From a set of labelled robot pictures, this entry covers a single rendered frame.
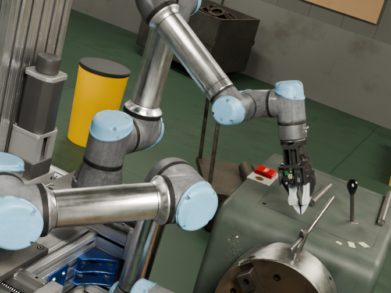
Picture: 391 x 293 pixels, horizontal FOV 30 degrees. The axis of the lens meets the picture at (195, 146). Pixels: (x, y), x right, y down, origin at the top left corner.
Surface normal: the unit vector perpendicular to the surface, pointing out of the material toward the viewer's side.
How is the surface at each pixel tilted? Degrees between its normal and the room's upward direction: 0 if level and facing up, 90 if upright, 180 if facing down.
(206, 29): 90
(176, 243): 0
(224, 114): 90
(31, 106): 90
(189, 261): 0
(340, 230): 0
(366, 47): 90
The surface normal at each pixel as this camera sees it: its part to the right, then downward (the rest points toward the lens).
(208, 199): 0.54, 0.41
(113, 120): 0.19, -0.88
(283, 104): -0.52, 0.23
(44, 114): 0.32, 0.41
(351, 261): -0.11, -0.43
